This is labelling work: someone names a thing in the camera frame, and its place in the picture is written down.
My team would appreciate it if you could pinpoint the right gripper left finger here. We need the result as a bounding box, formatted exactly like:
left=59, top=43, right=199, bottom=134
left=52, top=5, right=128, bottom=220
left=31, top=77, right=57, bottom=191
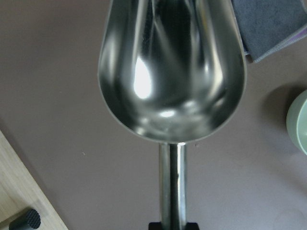
left=148, top=222, right=163, bottom=230

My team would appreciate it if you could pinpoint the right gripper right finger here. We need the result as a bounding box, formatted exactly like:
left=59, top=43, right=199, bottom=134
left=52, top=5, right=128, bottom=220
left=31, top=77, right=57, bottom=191
left=185, top=222, right=199, bottom=230

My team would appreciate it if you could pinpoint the stainless steel ice scoop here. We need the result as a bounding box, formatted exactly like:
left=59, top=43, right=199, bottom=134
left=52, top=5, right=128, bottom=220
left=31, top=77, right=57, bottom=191
left=98, top=0, right=247, bottom=230

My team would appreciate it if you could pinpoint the steel muddler black tip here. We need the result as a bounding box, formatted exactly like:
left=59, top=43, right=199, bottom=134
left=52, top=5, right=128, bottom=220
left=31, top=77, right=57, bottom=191
left=9, top=209, right=41, bottom=230

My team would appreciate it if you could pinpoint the bamboo cutting board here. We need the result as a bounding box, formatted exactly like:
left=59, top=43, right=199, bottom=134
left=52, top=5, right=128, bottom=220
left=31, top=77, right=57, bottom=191
left=0, top=133, right=67, bottom=230

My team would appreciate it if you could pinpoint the pale green bowl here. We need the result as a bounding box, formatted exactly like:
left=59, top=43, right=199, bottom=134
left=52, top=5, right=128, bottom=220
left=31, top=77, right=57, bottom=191
left=286, top=90, right=307, bottom=155

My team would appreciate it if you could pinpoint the folded grey cloth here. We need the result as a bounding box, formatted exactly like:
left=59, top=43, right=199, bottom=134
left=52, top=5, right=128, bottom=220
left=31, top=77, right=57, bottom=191
left=232, top=0, right=307, bottom=62

